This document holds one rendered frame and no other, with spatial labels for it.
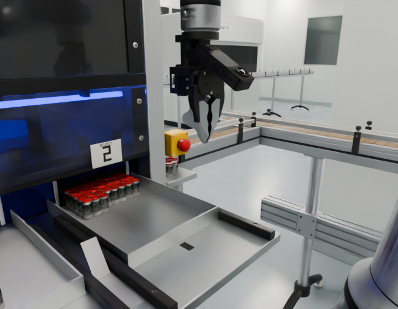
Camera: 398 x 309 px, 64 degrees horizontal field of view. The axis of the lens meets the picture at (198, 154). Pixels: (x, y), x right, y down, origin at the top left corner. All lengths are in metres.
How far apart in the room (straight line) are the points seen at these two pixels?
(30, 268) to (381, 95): 1.76
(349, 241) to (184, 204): 0.92
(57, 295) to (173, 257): 0.21
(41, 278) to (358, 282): 0.50
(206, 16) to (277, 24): 9.20
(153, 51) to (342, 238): 1.12
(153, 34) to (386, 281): 0.75
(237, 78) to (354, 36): 1.49
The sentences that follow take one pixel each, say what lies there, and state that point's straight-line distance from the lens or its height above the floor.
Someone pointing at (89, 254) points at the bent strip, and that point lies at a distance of 0.62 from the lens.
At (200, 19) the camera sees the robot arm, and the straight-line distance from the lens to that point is 0.60.
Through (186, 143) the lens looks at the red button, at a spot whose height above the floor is 1.00.
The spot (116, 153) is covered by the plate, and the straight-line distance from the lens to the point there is 0.84.
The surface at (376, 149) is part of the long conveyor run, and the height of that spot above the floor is 0.92.
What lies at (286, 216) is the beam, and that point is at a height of 0.50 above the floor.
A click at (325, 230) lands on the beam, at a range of 1.57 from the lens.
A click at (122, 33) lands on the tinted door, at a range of 0.84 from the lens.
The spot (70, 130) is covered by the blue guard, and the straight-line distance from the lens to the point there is 0.77.
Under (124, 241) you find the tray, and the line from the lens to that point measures 0.70.
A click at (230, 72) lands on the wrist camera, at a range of 0.57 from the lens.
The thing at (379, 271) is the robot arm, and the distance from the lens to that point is 0.35.
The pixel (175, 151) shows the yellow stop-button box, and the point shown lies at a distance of 0.96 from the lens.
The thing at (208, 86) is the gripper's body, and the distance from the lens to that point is 0.61.
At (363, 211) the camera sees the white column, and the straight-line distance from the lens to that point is 2.14.
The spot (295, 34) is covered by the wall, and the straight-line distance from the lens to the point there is 9.49.
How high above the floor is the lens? 1.25
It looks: 17 degrees down
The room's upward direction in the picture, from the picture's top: straight up
